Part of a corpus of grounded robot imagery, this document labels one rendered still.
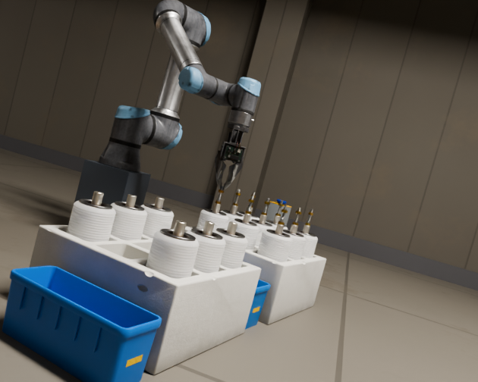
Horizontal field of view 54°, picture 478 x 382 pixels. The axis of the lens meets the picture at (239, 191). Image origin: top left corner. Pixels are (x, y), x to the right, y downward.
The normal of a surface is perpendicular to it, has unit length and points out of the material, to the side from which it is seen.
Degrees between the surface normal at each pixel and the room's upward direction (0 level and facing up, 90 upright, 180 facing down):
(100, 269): 90
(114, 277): 90
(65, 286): 88
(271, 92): 90
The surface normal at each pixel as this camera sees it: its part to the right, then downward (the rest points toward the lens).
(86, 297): -0.44, -0.10
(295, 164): -0.24, 0.00
